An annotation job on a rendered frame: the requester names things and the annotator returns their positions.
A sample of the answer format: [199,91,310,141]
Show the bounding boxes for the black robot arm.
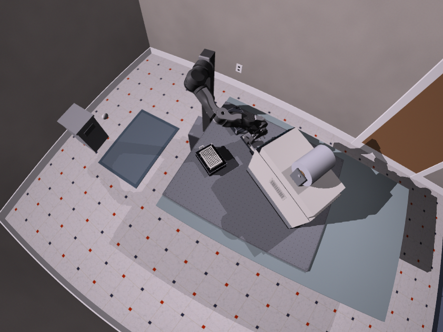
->
[184,56,268,132]

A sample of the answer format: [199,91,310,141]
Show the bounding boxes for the pale grey cylinder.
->
[291,145,336,186]

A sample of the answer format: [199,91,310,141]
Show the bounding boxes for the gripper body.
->
[248,129,268,139]

